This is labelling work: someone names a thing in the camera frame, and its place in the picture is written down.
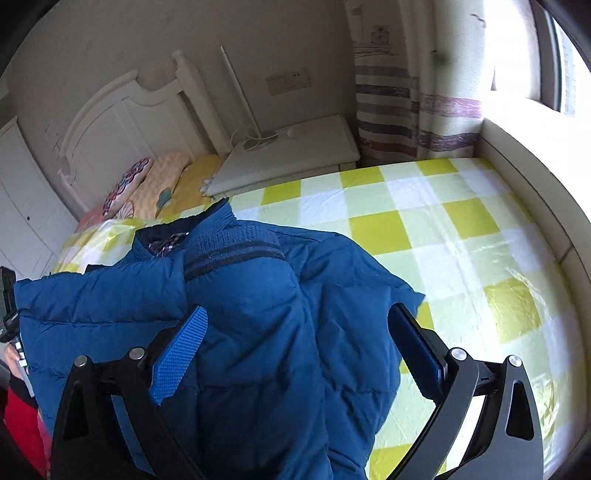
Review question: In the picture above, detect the blue puffer jacket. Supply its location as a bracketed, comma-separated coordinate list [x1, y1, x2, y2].
[14, 198, 426, 480]

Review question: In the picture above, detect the white bed headboard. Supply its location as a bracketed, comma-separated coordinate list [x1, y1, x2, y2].
[54, 50, 220, 208]

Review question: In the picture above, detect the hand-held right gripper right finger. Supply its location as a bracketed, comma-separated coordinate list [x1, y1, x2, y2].
[389, 302, 544, 480]

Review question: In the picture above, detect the purple patterned pillow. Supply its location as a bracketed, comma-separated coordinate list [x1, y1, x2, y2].
[102, 157, 155, 217]

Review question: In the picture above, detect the white desk lamp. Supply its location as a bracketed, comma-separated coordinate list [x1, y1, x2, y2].
[219, 45, 278, 151]

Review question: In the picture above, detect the orange floral bedsheet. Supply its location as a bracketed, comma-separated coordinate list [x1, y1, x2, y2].
[74, 203, 108, 232]

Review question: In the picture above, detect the cream pillow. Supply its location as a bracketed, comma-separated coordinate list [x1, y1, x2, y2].
[127, 151, 192, 217]

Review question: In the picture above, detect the cream window bench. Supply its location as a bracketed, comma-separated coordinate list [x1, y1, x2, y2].
[475, 117, 585, 278]

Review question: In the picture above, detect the window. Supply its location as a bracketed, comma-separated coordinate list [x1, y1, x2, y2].
[480, 0, 587, 116]

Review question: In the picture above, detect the yellow white checked quilt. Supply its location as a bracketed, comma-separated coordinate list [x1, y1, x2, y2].
[51, 157, 573, 480]

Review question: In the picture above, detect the person's left hand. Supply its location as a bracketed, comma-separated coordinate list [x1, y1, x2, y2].
[2, 344, 23, 381]

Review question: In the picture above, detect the striped printed curtain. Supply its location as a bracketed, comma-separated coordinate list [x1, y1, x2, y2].
[344, 0, 497, 162]

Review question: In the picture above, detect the gold wall socket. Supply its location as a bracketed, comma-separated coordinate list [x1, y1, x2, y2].
[265, 67, 311, 95]

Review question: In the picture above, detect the white nightstand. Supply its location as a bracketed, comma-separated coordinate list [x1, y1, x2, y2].
[205, 114, 361, 197]

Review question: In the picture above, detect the person's red-sleeved left forearm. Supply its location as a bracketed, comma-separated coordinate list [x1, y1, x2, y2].
[0, 379, 51, 479]

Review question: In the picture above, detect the yellow pillow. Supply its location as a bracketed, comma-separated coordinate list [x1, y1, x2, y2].
[157, 154, 222, 217]

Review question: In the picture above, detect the white wardrobe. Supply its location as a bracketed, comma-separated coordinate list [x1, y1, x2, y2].
[0, 115, 77, 282]

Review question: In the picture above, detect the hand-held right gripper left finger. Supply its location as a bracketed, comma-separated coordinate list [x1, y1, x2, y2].
[52, 305, 209, 480]

